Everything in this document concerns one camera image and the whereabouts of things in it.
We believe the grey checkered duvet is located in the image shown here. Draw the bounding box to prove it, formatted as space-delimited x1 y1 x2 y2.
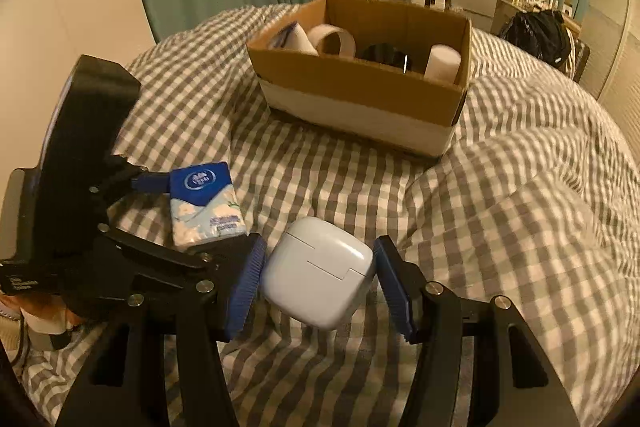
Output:
115 4 639 426

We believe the black object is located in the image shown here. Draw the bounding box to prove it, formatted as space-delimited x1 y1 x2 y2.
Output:
359 43 412 72

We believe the blue tissue pack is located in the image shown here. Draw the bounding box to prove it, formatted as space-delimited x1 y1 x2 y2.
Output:
169 161 247 251

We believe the cardboard box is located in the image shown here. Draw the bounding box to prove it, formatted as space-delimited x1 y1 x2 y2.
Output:
247 0 472 157

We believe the white mesh sock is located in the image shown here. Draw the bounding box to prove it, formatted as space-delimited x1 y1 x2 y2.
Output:
268 22 318 55

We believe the white earbuds case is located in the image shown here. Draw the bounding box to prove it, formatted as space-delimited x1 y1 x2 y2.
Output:
262 217 375 331

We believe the black clothes pile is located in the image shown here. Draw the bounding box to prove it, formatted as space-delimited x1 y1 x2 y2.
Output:
499 10 572 68

